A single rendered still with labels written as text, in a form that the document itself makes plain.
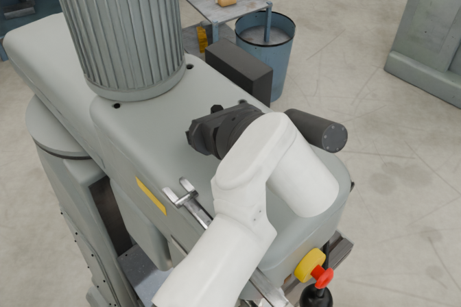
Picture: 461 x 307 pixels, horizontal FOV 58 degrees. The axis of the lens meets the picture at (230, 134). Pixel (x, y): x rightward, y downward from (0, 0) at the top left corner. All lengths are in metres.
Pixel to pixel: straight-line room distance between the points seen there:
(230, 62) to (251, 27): 2.40
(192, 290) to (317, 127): 0.22
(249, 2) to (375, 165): 1.52
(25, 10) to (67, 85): 3.54
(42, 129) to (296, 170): 0.95
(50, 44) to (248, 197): 0.92
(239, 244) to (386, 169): 2.88
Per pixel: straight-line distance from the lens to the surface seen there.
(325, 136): 0.46
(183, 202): 0.63
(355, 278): 2.74
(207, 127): 0.60
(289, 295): 1.61
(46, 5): 4.74
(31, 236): 3.04
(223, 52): 1.17
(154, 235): 1.01
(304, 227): 0.63
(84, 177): 1.18
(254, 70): 1.11
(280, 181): 0.46
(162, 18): 0.72
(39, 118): 1.33
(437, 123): 3.77
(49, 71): 1.16
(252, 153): 0.43
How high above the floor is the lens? 2.42
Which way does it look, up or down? 47 degrees down
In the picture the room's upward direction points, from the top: straight up
